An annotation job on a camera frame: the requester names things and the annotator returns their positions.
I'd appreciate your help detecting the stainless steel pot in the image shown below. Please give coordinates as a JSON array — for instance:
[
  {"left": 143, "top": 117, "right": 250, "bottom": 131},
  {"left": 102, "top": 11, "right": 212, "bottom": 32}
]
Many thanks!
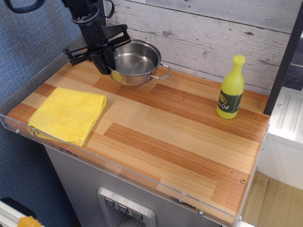
[{"left": 109, "top": 39, "right": 171, "bottom": 86}]

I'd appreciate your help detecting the yellow orange object corner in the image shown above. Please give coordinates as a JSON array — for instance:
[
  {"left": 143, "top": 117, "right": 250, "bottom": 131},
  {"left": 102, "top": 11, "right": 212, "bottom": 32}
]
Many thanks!
[{"left": 17, "top": 216, "right": 42, "bottom": 227}]

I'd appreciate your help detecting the white toy sink unit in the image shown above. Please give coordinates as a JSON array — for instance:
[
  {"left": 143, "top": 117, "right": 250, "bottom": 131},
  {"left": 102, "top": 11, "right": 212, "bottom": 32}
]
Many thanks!
[{"left": 257, "top": 87, "right": 303, "bottom": 189}]

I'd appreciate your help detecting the dark grey right post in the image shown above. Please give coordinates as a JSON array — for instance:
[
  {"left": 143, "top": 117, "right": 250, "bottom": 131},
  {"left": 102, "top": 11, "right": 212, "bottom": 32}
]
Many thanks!
[{"left": 263, "top": 1, "right": 303, "bottom": 116}]

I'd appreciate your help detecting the yellow folded cloth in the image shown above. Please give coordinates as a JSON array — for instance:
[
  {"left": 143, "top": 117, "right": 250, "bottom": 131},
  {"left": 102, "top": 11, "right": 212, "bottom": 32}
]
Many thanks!
[{"left": 28, "top": 87, "right": 107, "bottom": 147}]

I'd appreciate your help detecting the silver toy fridge cabinet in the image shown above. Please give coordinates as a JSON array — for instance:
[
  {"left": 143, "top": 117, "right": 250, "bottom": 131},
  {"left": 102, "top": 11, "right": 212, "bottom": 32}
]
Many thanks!
[{"left": 46, "top": 146, "right": 241, "bottom": 227}]

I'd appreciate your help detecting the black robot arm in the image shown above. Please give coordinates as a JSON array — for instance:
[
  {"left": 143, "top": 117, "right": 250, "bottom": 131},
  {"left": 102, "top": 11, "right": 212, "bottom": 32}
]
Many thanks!
[{"left": 63, "top": 0, "right": 131, "bottom": 75}]

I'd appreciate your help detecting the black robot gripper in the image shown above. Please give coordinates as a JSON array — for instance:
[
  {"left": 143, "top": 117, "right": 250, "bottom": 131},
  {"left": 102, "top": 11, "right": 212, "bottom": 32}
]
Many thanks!
[{"left": 63, "top": 17, "right": 131, "bottom": 75}]

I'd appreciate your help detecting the black cable loop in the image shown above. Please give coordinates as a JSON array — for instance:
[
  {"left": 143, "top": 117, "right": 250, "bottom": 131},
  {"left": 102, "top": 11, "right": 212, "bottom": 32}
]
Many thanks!
[{"left": 5, "top": 0, "right": 45, "bottom": 14}]

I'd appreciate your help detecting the silver water dispenser panel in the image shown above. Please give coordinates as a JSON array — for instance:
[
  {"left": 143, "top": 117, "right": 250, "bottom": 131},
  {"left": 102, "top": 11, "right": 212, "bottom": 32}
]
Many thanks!
[{"left": 98, "top": 187, "right": 156, "bottom": 227}]

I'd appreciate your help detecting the clear acrylic guard rail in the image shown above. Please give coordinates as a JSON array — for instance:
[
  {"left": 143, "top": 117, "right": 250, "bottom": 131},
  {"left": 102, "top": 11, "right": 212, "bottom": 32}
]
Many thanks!
[{"left": 0, "top": 40, "right": 269, "bottom": 227}]

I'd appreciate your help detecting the yellow olive oil bottle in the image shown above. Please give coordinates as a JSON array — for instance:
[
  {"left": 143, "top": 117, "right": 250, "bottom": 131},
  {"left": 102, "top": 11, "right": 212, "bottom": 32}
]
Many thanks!
[{"left": 216, "top": 55, "right": 246, "bottom": 119}]

